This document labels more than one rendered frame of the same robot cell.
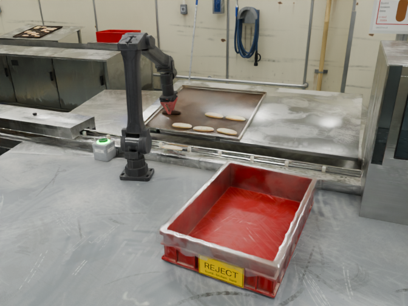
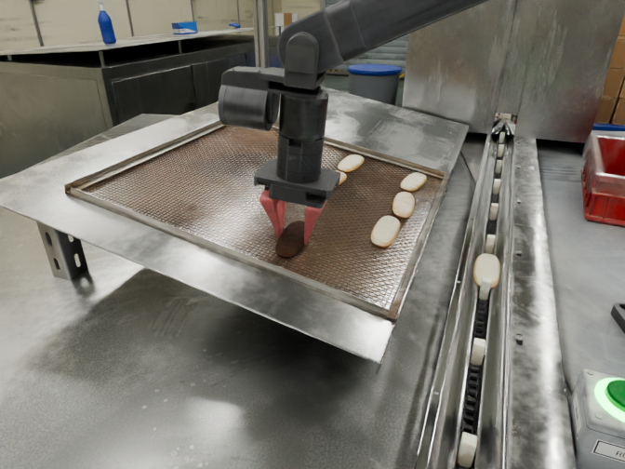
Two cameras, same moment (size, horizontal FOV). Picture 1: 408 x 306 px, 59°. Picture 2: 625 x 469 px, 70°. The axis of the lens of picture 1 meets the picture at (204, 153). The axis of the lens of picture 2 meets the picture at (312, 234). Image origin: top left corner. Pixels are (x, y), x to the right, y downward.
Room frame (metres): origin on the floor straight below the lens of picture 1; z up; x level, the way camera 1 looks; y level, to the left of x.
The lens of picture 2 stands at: (1.74, 0.73, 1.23)
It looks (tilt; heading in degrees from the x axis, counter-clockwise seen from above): 28 degrees down; 270
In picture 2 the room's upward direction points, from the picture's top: straight up
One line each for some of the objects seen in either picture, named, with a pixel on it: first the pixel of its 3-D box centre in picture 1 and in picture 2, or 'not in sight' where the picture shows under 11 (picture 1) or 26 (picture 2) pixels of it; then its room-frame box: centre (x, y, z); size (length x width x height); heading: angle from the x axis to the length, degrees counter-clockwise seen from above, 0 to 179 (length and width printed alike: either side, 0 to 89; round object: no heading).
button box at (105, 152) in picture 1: (105, 153); (607, 441); (1.45, 0.43, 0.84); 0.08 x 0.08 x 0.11; 68
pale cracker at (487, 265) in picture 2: (172, 147); (486, 268); (1.47, 0.14, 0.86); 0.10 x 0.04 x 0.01; 68
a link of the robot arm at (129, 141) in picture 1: (135, 146); not in sight; (1.29, 0.27, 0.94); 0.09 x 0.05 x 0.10; 169
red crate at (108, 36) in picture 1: (119, 36); not in sight; (5.17, 1.14, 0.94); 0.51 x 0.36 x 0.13; 72
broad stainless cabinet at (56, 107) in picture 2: not in sight; (163, 113); (2.75, -2.41, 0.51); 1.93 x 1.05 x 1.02; 68
